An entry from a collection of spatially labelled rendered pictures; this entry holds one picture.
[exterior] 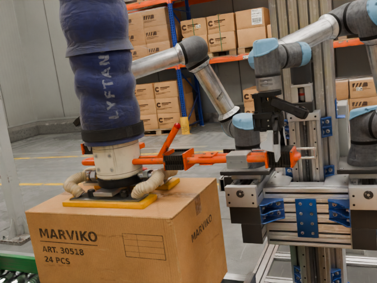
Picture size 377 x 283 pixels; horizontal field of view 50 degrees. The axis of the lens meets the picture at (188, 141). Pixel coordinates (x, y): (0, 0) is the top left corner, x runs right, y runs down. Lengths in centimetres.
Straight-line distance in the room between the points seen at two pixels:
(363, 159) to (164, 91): 784
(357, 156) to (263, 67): 70
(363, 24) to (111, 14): 85
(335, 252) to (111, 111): 131
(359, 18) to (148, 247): 104
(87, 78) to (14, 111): 1150
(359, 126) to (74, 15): 114
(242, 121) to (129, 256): 78
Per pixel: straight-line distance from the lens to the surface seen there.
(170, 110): 933
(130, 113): 141
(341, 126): 218
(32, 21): 1313
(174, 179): 156
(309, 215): 184
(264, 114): 123
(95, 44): 138
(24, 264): 239
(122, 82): 140
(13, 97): 1290
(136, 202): 137
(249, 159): 127
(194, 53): 174
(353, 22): 158
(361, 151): 176
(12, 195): 446
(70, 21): 141
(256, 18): 858
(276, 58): 123
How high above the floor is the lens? 152
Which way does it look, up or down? 11 degrees down
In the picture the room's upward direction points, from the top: 7 degrees counter-clockwise
